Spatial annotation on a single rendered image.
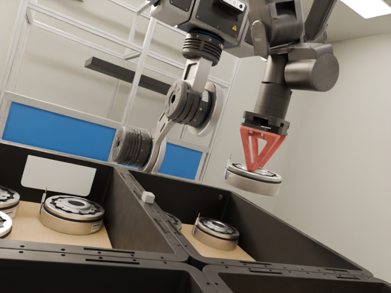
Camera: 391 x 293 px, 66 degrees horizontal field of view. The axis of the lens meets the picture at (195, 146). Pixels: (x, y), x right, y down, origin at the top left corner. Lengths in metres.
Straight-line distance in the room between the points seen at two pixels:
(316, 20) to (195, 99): 0.43
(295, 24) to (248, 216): 0.40
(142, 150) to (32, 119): 1.12
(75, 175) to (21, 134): 1.75
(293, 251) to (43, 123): 2.03
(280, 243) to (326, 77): 0.32
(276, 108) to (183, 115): 0.53
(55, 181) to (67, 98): 2.61
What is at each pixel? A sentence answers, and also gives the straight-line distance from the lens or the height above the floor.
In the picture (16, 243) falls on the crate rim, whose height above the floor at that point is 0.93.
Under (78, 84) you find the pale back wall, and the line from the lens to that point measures 3.23.
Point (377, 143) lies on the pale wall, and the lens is 3.85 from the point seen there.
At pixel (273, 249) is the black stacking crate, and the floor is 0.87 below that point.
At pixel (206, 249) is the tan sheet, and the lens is 0.64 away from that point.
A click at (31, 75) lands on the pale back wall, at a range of 3.23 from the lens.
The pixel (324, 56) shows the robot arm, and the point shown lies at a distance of 0.50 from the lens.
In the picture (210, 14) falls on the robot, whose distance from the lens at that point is 1.07.
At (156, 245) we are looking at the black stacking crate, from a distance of 0.36.
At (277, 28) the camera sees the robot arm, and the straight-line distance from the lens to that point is 0.53.
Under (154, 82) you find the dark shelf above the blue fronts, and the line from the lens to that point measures 2.50.
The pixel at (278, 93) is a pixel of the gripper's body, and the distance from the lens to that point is 0.54.
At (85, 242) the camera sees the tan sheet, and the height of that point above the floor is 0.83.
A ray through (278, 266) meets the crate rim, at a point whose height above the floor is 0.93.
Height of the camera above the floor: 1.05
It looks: 3 degrees down
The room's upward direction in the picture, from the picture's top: 17 degrees clockwise
